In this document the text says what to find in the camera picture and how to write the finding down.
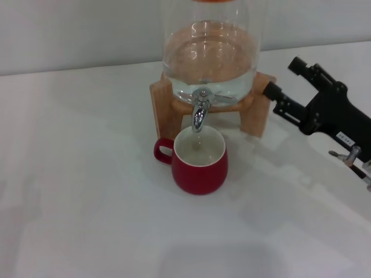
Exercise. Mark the red ceramic cup white inside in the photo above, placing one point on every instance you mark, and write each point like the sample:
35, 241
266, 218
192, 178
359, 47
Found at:
200, 179

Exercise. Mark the chrome faucet with lever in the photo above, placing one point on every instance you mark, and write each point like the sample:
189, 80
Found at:
199, 116

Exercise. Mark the silver right arm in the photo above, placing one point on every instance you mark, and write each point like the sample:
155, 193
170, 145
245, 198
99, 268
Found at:
368, 171

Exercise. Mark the wooden dispenser stand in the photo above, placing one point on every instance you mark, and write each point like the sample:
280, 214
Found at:
255, 121

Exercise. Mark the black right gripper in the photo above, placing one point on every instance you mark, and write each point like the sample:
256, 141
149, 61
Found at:
336, 116

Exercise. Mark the clear glass water dispenser jar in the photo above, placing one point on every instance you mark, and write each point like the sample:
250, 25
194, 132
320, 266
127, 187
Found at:
211, 58

